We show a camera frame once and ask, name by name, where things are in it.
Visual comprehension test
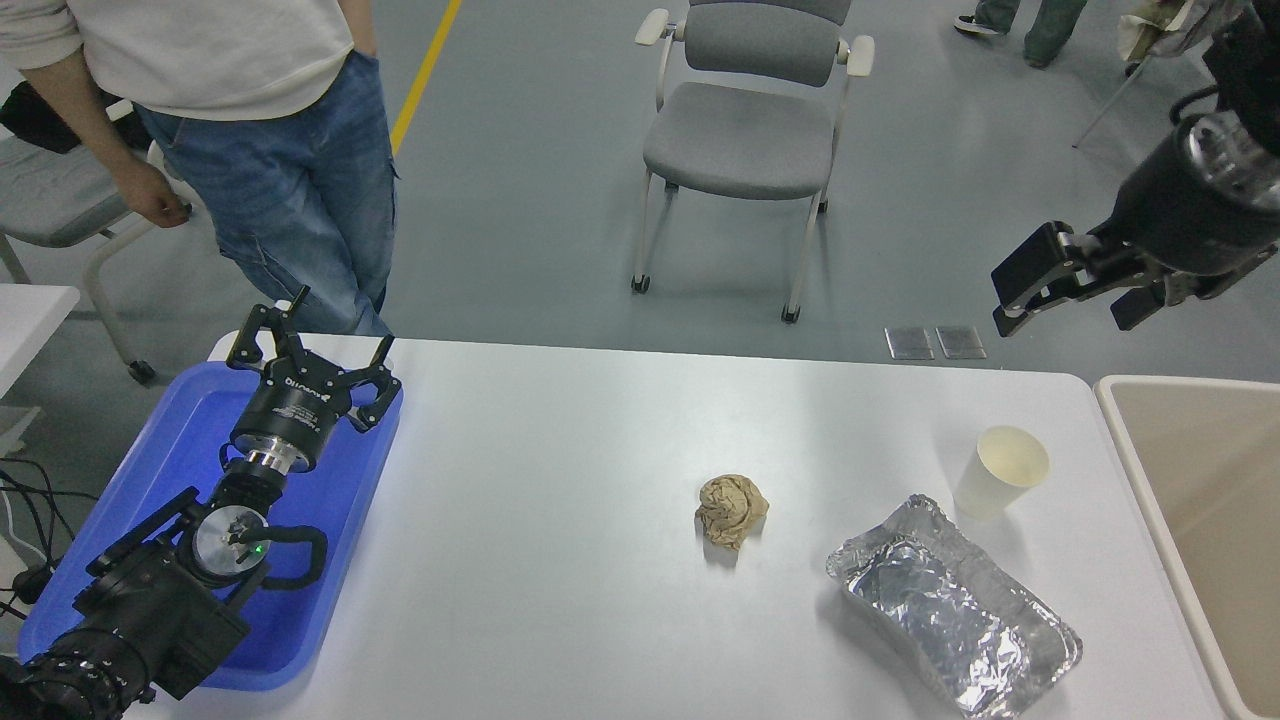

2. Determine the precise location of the white-framed grey seat chair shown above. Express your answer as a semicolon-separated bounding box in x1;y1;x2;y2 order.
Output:
0;95;216;385

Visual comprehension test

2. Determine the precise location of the crinkled foil tray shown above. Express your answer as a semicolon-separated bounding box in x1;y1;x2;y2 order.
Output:
826;495;1084;720

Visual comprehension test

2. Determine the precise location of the yellow floor tape line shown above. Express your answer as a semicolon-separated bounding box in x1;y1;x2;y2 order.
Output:
390;0;464;156

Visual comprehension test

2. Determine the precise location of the grey padded chair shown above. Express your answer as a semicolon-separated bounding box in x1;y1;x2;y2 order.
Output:
631;0;877;324

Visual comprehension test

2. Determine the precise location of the blue plastic tray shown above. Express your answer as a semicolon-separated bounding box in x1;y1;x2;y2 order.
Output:
18;361;404;693

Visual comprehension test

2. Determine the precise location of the olive cream draped garment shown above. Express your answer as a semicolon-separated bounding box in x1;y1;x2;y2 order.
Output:
1117;0;1216;63

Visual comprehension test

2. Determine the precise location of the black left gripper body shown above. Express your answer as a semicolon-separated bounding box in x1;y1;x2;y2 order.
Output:
232;365;353;472

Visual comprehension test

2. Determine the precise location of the crumpled tan paper ball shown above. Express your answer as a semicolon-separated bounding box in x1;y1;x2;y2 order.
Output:
695;474;770;551

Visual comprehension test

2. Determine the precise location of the black cable bundle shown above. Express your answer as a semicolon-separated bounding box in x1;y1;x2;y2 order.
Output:
0;455;101;621

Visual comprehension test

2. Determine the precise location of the white paper cup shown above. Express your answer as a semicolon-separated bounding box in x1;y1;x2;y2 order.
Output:
953;425;1052;521

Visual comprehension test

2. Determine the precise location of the black garment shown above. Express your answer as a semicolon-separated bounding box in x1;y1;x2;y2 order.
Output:
0;80;83;156

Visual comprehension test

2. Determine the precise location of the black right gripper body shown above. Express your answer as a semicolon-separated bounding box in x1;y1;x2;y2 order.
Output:
1100;125;1280;278

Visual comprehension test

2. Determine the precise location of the person's right hand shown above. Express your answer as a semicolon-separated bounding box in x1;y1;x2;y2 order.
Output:
128;160;193;229

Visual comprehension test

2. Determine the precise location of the large pale bin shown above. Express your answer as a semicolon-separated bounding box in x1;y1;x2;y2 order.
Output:
1094;375;1280;720

